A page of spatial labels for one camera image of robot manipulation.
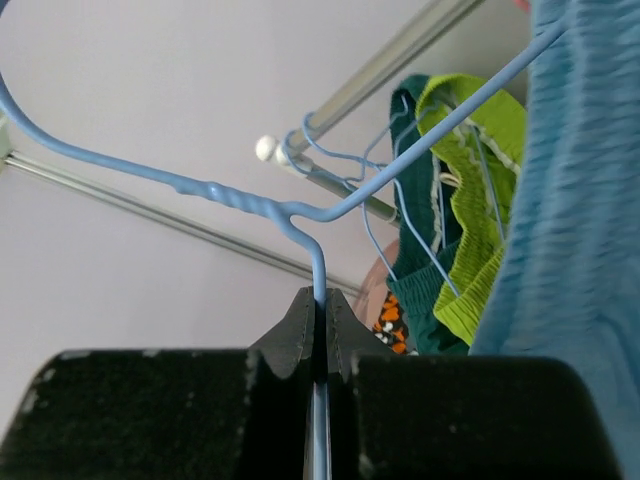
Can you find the orange camouflage shorts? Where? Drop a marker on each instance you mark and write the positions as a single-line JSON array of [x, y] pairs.
[[390, 327]]

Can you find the light blue shorts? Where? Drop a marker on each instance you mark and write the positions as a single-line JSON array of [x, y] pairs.
[[568, 286]]

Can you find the blue hanger under green shorts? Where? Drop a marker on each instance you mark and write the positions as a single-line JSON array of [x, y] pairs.
[[469, 134]]

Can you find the teal green shorts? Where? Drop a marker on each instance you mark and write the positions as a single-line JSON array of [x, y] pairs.
[[428, 240]]

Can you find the blue hanger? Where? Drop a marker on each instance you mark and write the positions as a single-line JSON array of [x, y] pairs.
[[282, 212], [469, 134], [288, 156]]

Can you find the lime green shorts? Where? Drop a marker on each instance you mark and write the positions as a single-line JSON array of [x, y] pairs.
[[480, 250]]

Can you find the blue hanger under teal shorts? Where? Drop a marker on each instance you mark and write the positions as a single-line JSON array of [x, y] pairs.
[[288, 156]]

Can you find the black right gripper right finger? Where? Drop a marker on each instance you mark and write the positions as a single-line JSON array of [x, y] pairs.
[[456, 417]]

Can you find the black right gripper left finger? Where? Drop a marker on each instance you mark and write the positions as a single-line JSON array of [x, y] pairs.
[[170, 413]]

